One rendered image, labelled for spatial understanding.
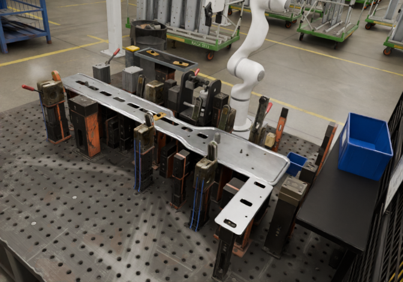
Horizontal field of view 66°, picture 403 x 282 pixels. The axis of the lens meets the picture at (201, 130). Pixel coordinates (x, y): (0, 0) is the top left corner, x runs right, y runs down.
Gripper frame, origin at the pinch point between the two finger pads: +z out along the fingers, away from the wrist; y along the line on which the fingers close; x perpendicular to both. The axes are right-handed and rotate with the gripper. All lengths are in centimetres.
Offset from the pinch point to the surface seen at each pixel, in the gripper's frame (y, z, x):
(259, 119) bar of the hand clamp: 10, 34, 36
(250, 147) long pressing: 18, 45, 37
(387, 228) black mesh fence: 53, 28, 91
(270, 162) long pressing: 23, 45, 49
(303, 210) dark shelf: 46, 42, 69
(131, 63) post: -5, 37, -58
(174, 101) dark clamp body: 9.5, 42.7, -12.8
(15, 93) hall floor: -39, 145, -279
